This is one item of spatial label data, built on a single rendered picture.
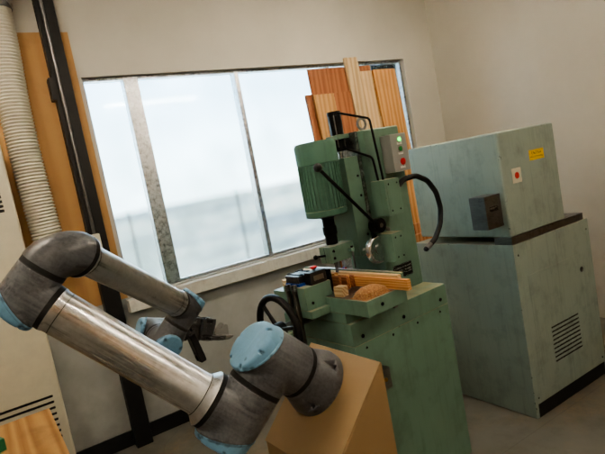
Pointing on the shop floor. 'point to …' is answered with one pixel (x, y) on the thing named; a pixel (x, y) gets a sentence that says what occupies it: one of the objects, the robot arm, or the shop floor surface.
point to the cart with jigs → (32, 435)
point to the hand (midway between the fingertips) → (230, 337)
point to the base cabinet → (420, 384)
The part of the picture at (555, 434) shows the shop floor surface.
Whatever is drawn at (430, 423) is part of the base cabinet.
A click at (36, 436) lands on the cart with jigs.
